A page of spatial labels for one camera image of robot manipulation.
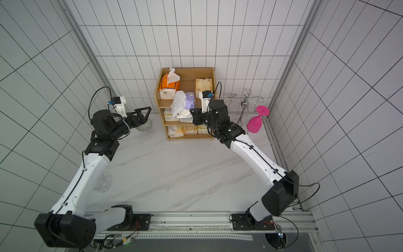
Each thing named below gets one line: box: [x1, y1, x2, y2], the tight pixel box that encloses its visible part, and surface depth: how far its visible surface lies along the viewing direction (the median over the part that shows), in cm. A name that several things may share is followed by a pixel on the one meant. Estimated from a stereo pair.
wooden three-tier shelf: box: [154, 67, 218, 141], surface depth 87 cm
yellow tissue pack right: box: [197, 124, 209, 135], surface depth 105 cm
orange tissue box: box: [158, 67, 181, 100], surface depth 83 cm
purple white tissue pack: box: [170, 90, 196, 123], surface depth 72 cm
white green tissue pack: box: [163, 108, 180, 122], surface depth 91 cm
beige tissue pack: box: [195, 76, 214, 99], surface depth 86 cm
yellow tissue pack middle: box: [183, 125, 198, 135], surface depth 105 cm
